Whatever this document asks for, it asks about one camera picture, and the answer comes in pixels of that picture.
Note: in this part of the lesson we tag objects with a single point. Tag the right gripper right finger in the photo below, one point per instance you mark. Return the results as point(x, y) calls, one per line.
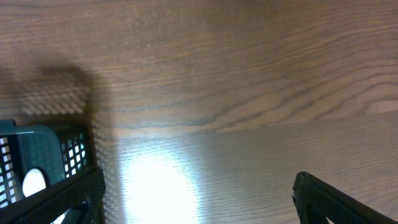
point(318, 202)

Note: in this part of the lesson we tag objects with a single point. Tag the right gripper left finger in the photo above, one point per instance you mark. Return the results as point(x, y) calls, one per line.
point(79, 196)

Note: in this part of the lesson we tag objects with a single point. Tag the black plastic basket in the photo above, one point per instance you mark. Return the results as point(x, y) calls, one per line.
point(58, 151)

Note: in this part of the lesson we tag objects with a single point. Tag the white spoon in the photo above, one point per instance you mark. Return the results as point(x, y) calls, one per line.
point(34, 181)

